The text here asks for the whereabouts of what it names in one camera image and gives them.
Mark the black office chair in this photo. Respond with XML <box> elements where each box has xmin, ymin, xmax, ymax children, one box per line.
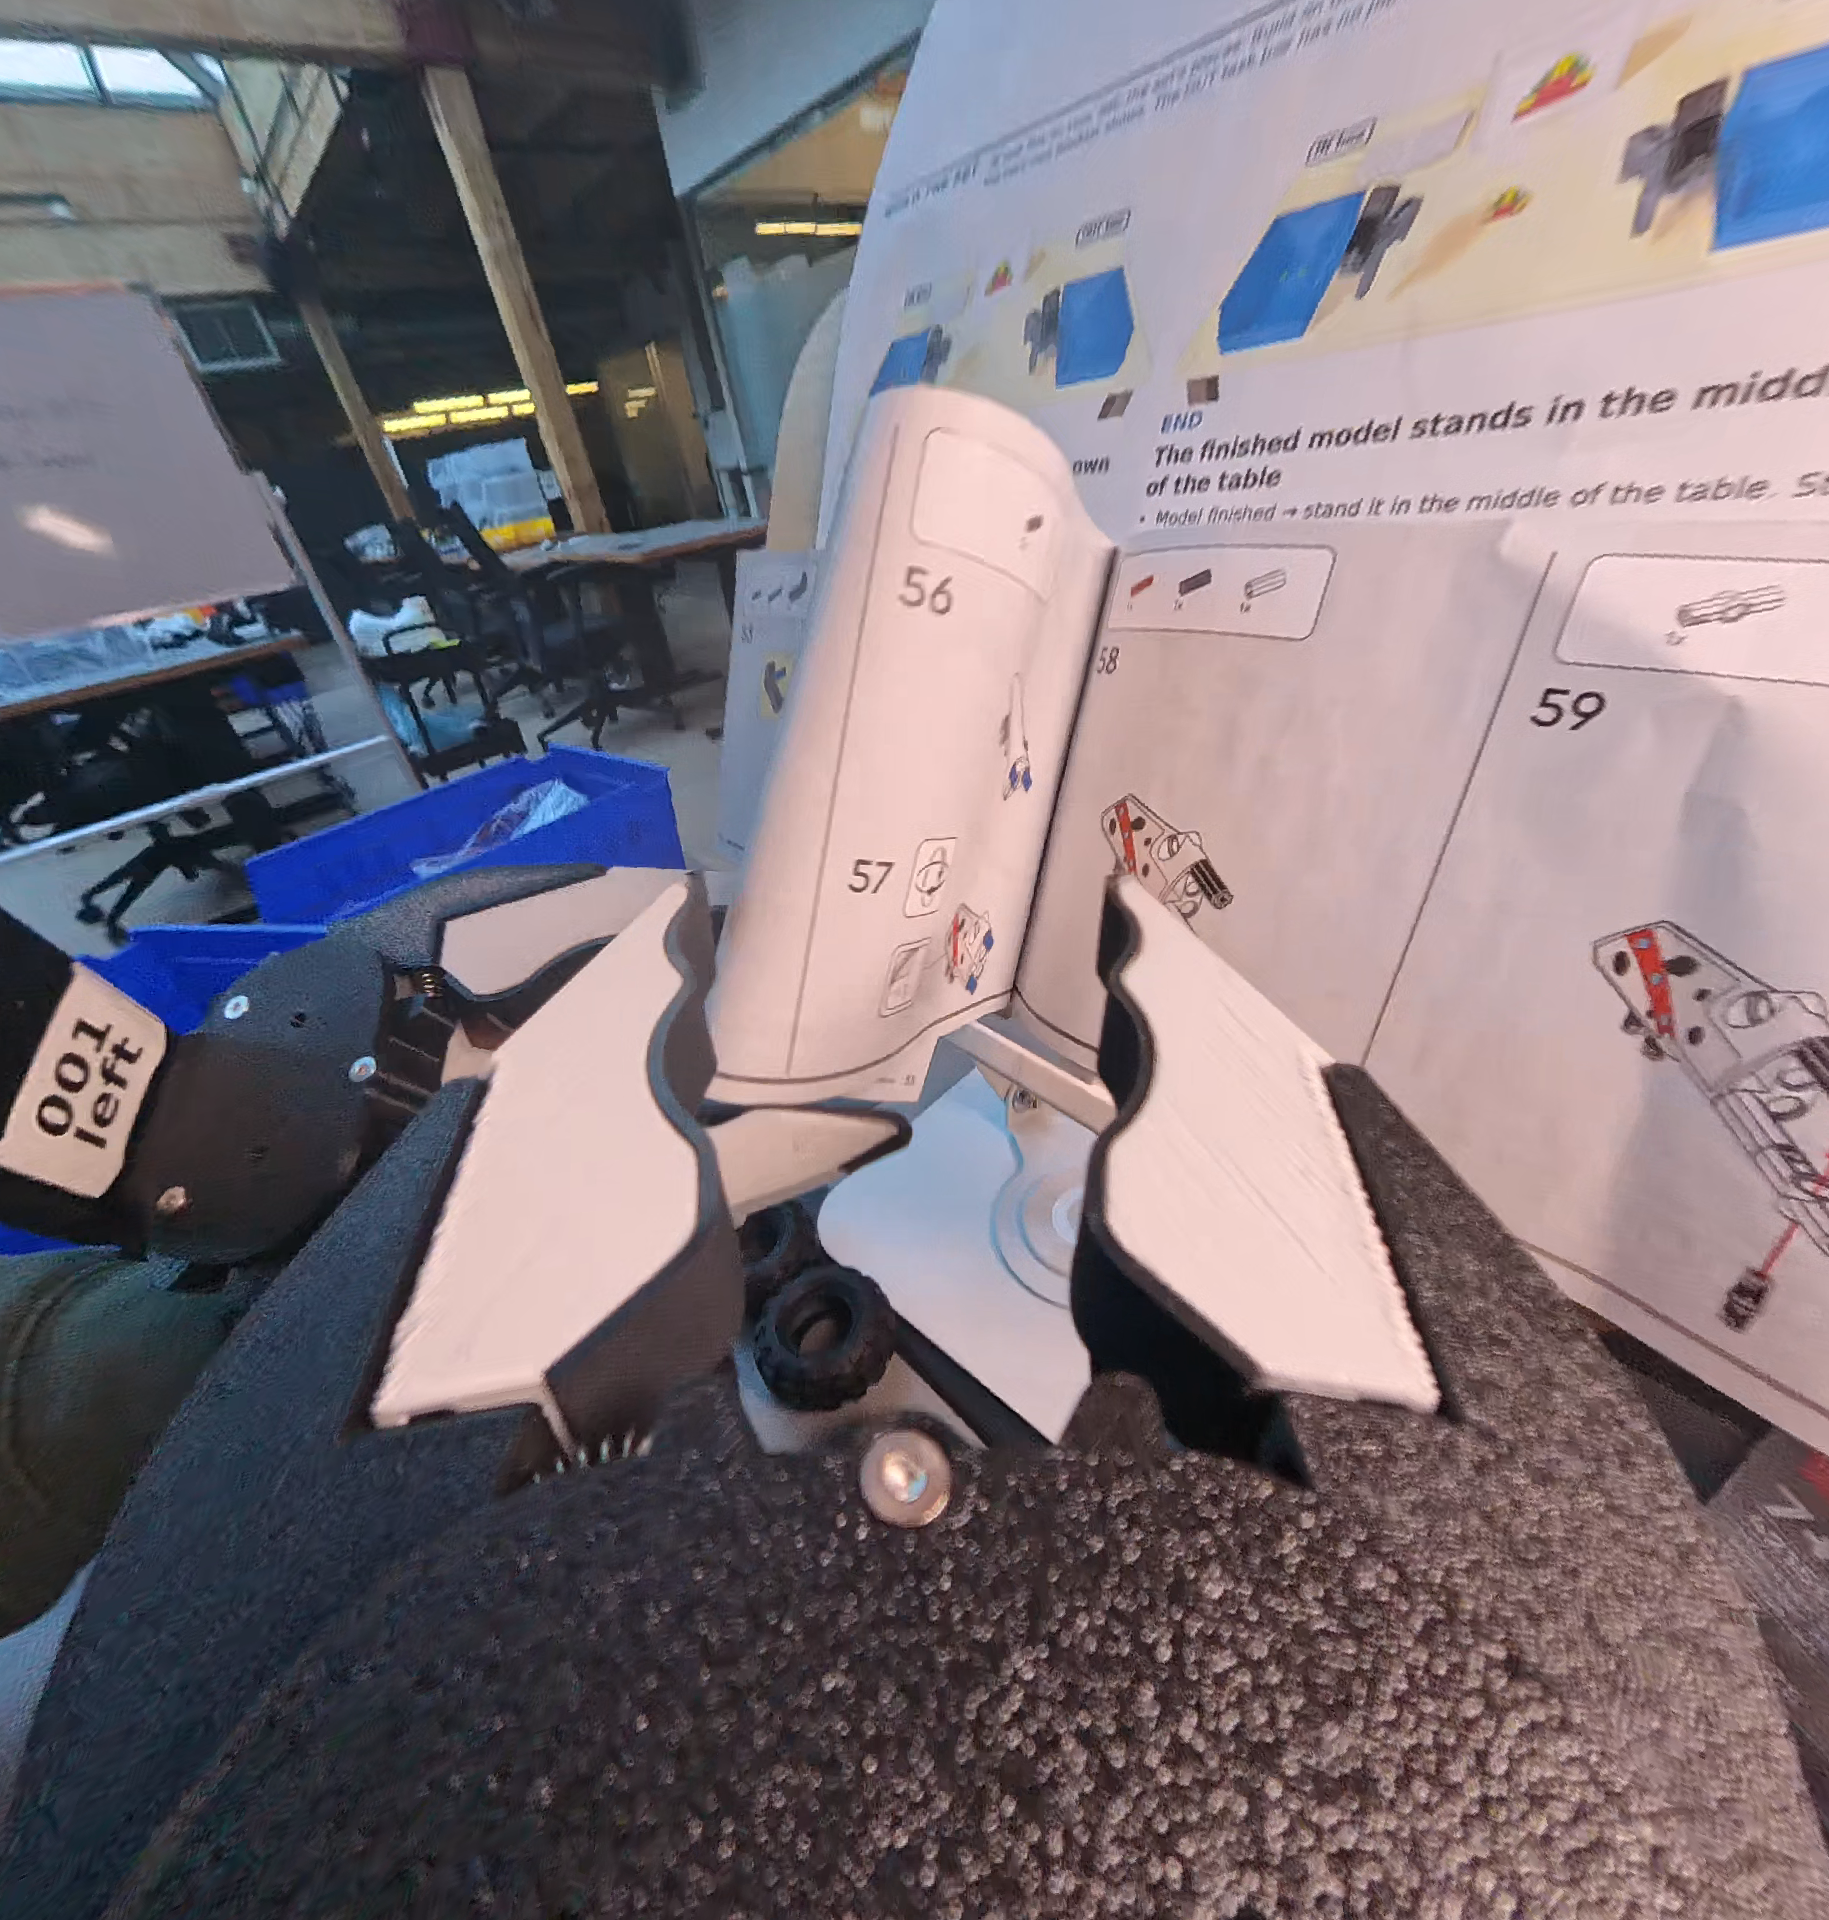
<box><xmin>345</xmin><ymin>511</ymin><xmax>633</xmax><ymax>789</ymax></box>

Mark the black knobby toy tyre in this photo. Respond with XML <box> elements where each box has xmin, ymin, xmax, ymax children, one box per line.
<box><xmin>750</xmin><ymin>1260</ymin><xmax>905</xmax><ymax>1413</ymax></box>
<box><xmin>736</xmin><ymin>1197</ymin><xmax>827</xmax><ymax>1293</ymax></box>

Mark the person's left forearm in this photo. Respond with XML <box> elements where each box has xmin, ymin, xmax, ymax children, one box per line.
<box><xmin>0</xmin><ymin>1245</ymin><xmax>273</xmax><ymax>1637</ymax></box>

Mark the clear plastic bag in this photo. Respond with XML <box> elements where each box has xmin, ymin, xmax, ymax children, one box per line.
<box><xmin>421</xmin><ymin>776</ymin><xmax>602</xmax><ymax>879</ymax></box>

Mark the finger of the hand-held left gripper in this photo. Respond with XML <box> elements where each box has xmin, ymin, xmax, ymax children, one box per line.
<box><xmin>436</xmin><ymin>870</ymin><xmax>686</xmax><ymax>1007</ymax></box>
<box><xmin>706</xmin><ymin>1087</ymin><xmax>918</xmax><ymax>1220</ymax></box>

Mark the instruction booklet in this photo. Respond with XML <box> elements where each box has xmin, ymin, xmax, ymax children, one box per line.
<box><xmin>706</xmin><ymin>386</ymin><xmax>1829</xmax><ymax>1472</ymax></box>

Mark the white whiteboard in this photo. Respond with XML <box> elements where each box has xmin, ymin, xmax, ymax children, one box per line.
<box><xmin>0</xmin><ymin>285</ymin><xmax>303</xmax><ymax>648</ymax></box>

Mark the white book stand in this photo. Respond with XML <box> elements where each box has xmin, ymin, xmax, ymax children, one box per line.
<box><xmin>819</xmin><ymin>1021</ymin><xmax>1121</xmax><ymax>1443</ymax></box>

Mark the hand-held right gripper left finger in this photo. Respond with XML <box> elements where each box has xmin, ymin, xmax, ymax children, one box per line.
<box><xmin>368</xmin><ymin>882</ymin><xmax>760</xmax><ymax>1443</ymax></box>

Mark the printed instruction sheet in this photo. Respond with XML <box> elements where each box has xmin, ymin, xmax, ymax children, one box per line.
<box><xmin>848</xmin><ymin>0</ymin><xmax>1829</xmax><ymax>572</ymax></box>

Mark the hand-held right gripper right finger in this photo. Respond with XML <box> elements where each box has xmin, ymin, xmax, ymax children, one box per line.
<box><xmin>1072</xmin><ymin>882</ymin><xmax>1448</xmax><ymax>1427</ymax></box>

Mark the blue storage bin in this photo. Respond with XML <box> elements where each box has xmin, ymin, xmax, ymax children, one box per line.
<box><xmin>0</xmin><ymin>916</ymin><xmax>342</xmax><ymax>1263</ymax></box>
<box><xmin>249</xmin><ymin>751</ymin><xmax>686</xmax><ymax>926</ymax></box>

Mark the toy truck set box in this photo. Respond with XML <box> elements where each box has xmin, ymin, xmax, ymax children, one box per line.
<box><xmin>1710</xmin><ymin>1426</ymin><xmax>1829</xmax><ymax>1818</ymax></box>

